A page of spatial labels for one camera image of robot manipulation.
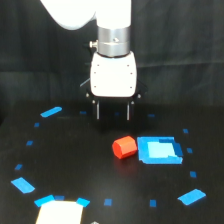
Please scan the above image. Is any blue tape strip bottom left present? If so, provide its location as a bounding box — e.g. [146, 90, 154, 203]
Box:
[34, 195, 55, 207]

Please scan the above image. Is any large blue tape left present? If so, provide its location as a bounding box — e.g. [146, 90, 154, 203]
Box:
[11, 177, 35, 194]

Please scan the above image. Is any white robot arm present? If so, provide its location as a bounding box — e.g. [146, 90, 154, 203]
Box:
[40, 0, 141, 120]

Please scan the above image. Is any large blue tape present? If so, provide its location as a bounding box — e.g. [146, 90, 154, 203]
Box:
[178, 189, 206, 206]
[11, 177, 35, 194]

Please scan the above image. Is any blue tape strip by paper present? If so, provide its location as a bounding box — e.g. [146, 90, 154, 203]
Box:
[76, 198, 90, 207]

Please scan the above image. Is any red hexagonal block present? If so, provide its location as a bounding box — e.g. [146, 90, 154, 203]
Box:
[112, 136, 137, 159]

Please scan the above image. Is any large blue tape right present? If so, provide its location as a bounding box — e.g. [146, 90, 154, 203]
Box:
[178, 189, 206, 206]

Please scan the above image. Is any blue tape square target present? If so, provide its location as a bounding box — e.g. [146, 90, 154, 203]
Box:
[137, 136, 183, 165]

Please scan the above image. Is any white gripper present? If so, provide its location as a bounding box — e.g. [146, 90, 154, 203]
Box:
[80, 52, 148, 120]

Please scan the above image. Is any white paper sheet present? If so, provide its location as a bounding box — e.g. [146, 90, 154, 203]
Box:
[35, 201, 83, 224]

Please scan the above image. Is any long blue tape top left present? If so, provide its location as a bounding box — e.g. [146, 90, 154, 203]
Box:
[40, 106, 62, 118]

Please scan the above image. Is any black backdrop curtain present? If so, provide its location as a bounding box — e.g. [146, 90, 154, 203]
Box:
[0, 0, 224, 116]

